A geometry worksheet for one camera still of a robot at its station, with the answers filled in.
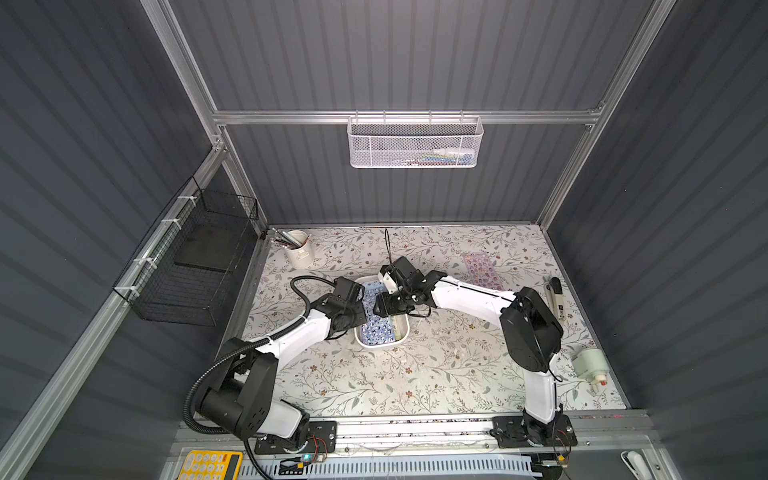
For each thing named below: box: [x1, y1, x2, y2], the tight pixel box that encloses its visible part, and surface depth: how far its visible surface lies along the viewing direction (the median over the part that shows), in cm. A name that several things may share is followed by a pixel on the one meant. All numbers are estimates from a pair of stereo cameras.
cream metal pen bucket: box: [284, 230, 315, 269], surface depth 104 cm
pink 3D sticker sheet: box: [463, 252, 503, 291], surface depth 110 cm
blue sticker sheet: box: [361, 281, 396, 346], surface depth 88 cm
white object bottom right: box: [620, 450, 652, 480], surface depth 69 cm
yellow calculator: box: [177, 450, 244, 480], surface depth 71 cm
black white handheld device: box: [545, 276, 567, 321], surface depth 98 cm
